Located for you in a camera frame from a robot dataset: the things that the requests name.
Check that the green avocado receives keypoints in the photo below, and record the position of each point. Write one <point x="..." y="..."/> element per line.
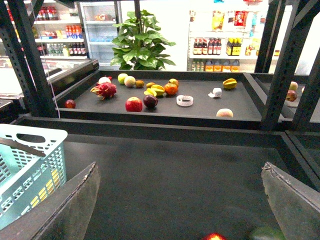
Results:
<point x="266" y="233"/>

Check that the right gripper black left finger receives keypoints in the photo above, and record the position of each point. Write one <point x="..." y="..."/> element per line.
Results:
<point x="65" y="215"/>

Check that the green red mango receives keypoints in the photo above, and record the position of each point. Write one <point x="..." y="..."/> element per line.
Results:
<point x="174" y="82"/>

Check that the yellow mango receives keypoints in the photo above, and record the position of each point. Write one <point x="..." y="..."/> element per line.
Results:
<point x="48" y="182"/>

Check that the right sauce shelf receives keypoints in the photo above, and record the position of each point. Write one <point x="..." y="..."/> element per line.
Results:
<point x="225" y="35"/>

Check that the red apple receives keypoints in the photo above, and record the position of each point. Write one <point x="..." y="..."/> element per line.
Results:
<point x="133" y="104"/>

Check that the dark purple plum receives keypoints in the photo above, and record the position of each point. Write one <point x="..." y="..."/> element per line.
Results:
<point x="150" y="101"/>

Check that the black fruit display tray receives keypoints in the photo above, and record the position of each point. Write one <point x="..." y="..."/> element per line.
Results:
<point x="244" y="100"/>

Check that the red pomegranate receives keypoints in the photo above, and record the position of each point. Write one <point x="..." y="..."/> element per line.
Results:
<point x="214" y="236"/>

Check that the olive brown fruit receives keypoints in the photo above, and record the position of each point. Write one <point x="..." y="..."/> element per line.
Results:
<point x="150" y="85"/>

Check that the pink dragon fruit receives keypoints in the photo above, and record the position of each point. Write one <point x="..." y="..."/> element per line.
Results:
<point x="104" y="90"/>

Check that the green potted plant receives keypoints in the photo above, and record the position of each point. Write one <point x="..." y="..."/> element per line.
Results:
<point x="139" y="44"/>

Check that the green apple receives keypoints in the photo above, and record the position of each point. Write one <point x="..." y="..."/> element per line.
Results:
<point x="121" y="78"/>

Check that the brown kiwi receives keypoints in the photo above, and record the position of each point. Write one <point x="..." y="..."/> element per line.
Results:
<point x="139" y="84"/>

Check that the white tape roll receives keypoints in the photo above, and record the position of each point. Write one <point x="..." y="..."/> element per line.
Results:
<point x="184" y="100"/>

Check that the white round fruit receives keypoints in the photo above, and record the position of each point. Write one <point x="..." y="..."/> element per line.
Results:
<point x="103" y="80"/>

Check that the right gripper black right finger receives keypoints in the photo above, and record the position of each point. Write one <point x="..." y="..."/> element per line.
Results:
<point x="295" y="205"/>

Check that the orange persimmon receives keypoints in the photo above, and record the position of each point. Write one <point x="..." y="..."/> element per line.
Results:
<point x="170" y="89"/>

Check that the pale round melon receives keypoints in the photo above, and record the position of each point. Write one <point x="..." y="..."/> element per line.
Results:
<point x="129" y="81"/>

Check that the pale peach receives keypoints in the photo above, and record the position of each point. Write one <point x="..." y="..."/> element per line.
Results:
<point x="225" y="112"/>

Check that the left drinks shelf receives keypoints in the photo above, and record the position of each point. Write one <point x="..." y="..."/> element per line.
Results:
<point x="57" y="29"/>

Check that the yellow star fruit right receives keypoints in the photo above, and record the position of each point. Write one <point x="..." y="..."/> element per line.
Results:
<point x="230" y="83"/>

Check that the rear glass top freezer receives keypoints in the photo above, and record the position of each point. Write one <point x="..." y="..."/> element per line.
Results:
<point x="61" y="73"/>

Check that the light blue plastic basket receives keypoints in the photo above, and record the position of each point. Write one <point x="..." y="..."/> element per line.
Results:
<point x="19" y="169"/>

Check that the black metal rack post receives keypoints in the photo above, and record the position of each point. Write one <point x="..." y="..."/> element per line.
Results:
<point x="16" y="33"/>

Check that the small dark red fruit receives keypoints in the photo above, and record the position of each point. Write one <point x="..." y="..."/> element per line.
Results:
<point x="70" y="104"/>

